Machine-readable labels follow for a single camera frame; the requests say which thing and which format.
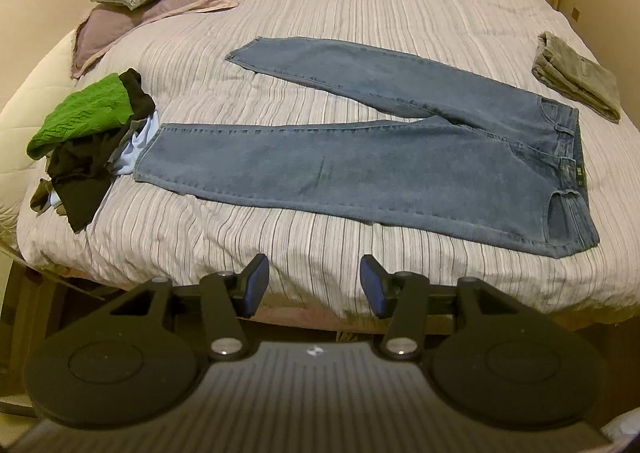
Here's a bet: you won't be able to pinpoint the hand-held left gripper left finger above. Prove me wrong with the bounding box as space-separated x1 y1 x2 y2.
102 253 271 362

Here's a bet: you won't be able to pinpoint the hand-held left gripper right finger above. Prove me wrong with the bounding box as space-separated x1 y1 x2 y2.
360 254 539 361

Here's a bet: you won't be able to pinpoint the blue denim jeans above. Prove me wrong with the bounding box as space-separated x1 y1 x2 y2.
132 36 601 259

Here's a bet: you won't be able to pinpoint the grey green pants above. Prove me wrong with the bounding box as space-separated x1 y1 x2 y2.
531 31 622 123

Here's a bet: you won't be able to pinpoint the light blue shirt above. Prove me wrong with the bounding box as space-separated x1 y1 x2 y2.
49 115 161 215

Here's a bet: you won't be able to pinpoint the black garment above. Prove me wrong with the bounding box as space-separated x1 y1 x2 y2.
47 68 157 234

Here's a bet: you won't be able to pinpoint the green knitted sweater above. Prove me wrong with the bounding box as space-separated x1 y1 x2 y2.
26 74 135 159

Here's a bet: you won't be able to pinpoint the striped grey bedspread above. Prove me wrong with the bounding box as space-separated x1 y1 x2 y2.
16 0 640 335

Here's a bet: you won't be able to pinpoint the cream padded headboard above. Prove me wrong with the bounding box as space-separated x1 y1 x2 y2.
0 27 77 246

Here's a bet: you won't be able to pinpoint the mauve pillow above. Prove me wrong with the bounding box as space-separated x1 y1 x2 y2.
71 0 240 80

